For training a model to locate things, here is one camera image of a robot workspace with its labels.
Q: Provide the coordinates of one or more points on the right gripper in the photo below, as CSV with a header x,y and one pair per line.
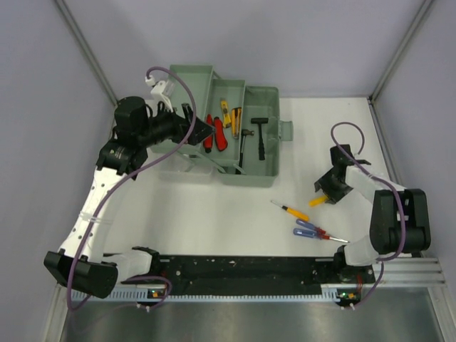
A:
x,y
333,196

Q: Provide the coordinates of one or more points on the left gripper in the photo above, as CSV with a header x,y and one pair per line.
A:
x,y
200,131

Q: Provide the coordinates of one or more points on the yellow handled screwdriver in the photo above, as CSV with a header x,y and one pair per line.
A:
x,y
318,201

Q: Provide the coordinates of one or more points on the red handled pliers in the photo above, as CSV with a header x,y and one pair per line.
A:
x,y
218,139

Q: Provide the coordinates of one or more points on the yellow black utility knife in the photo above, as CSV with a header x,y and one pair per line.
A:
x,y
236,122

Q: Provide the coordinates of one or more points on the small black handled hammer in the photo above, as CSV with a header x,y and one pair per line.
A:
x,y
245,133

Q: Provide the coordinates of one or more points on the green toolbox with clear lid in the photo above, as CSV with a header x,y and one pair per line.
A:
x,y
208,88

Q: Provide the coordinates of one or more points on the black rubber mallet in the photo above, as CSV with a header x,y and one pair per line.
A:
x,y
260,122

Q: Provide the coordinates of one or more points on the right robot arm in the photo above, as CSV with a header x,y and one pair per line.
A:
x,y
399,216

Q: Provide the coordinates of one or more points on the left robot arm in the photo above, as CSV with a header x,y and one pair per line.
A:
x,y
117,167

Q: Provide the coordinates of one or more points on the blue screwdriver upper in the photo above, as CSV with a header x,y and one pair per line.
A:
x,y
310,226

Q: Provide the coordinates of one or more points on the blue screwdriver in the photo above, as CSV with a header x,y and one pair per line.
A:
x,y
310,226
316,235

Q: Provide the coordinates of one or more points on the blue screwdriver lower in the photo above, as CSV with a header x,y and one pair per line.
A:
x,y
316,235

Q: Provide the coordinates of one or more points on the orange handled screwdriver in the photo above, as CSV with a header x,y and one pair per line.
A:
x,y
294,212

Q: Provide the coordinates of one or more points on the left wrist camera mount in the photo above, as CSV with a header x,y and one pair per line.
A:
x,y
161,91

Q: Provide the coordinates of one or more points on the aluminium frame rail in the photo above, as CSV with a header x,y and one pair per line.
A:
x,y
409,274

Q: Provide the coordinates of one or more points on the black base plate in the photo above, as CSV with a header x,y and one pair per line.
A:
x,y
261,276

